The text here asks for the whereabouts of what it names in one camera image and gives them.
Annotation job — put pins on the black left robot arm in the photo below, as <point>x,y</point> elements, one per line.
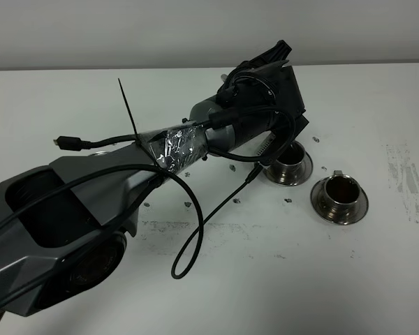
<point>63,226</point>

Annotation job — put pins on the far stainless steel teacup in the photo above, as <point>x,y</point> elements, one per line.
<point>290,160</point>

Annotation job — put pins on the stainless steel teacup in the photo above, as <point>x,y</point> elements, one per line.
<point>341,192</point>
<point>290,160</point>

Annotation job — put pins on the far stainless steel saucer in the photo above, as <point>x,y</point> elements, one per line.
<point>290,175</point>

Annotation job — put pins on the stainless steel saucer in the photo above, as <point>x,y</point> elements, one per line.
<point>290,175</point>
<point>351,216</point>

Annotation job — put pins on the near stainless steel saucer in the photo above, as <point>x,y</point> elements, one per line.
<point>351,216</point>

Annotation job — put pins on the near stainless steel teacup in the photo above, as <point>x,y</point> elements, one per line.
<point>341,192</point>

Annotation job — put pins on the black cable tie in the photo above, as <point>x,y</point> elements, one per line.
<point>129,111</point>

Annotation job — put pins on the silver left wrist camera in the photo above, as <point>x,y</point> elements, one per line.
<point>271,145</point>

